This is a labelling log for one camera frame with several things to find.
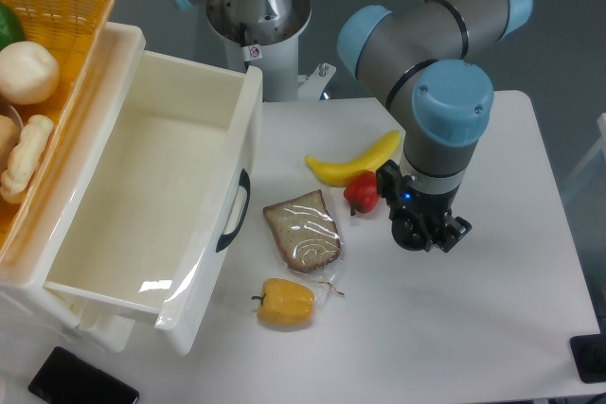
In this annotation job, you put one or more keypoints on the black device at right edge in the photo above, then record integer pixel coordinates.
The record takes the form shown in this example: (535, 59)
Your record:
(589, 356)

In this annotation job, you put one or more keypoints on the yellow bell pepper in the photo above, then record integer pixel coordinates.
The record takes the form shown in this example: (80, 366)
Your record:
(284, 302)

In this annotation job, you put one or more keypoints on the brown bread roll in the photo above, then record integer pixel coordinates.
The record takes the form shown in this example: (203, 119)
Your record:
(9, 136)

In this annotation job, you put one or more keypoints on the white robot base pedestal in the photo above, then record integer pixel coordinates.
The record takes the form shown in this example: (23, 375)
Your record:
(265, 34)

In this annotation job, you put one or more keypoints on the beige twisted pastry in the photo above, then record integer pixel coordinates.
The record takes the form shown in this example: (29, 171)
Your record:
(25, 157)

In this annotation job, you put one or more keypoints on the green vegetable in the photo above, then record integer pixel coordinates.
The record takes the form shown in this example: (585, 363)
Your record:
(11, 30)

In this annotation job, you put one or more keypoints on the black smartphone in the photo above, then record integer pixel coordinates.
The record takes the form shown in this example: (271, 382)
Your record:
(65, 378)

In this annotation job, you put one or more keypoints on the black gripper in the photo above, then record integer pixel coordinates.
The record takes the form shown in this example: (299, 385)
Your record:
(422, 221)

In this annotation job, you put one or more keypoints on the open upper white drawer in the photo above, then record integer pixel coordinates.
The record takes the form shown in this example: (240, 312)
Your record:
(168, 196)

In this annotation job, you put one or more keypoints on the yellow banana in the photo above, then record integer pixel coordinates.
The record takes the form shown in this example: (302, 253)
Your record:
(341, 174)

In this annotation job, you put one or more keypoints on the white drawer cabinet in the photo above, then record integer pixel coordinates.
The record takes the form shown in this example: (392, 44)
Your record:
(55, 195)

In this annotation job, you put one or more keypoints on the round white bun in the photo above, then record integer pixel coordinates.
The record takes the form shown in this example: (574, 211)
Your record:
(29, 73)

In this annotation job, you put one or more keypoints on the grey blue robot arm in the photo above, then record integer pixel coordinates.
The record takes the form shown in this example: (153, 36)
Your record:
(415, 65)

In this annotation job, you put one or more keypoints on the bread slice in plastic bag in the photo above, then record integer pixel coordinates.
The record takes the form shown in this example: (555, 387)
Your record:
(308, 241)

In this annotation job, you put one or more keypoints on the red mangosteen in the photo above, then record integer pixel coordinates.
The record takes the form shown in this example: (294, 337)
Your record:
(361, 193)

